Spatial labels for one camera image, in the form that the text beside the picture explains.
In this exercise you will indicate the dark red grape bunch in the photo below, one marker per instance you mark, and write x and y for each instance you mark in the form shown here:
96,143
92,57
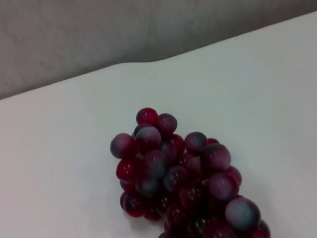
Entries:
178,178

